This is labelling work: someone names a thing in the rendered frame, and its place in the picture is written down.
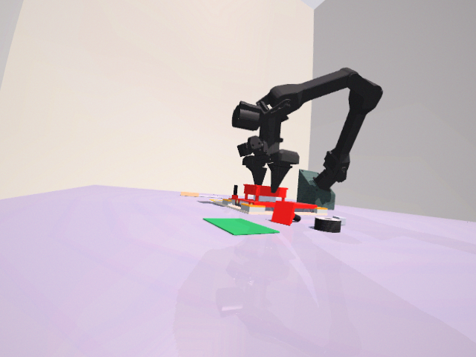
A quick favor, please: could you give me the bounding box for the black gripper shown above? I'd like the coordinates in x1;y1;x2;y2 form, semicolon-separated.
242;132;300;193

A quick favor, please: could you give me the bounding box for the green flat panel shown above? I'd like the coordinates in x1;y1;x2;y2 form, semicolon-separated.
204;219;280;236

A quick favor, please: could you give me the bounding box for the black toy tyre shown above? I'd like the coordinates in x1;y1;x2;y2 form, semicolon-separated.
314;216;341;233

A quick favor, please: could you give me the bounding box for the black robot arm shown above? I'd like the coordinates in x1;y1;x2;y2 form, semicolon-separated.
231;68;383;192

